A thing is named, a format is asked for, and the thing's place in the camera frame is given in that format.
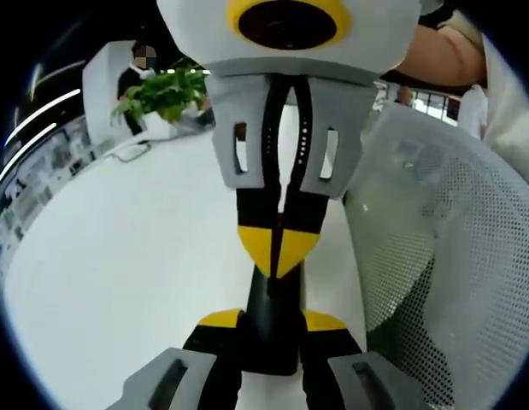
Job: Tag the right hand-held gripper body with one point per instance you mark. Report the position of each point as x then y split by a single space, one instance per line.
195 34

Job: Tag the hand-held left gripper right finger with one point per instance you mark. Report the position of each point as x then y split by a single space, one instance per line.
336 371

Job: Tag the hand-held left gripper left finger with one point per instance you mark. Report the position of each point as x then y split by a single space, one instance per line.
195 371

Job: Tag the black remote control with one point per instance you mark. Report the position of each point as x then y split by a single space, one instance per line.
272 329

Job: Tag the green potted plant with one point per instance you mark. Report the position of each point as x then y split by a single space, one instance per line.
170 94

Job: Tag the grey mesh office chair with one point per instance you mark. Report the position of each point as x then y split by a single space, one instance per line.
460 239

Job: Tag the white ceiling light strip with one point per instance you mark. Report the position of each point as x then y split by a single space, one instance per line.
27 151
46 109

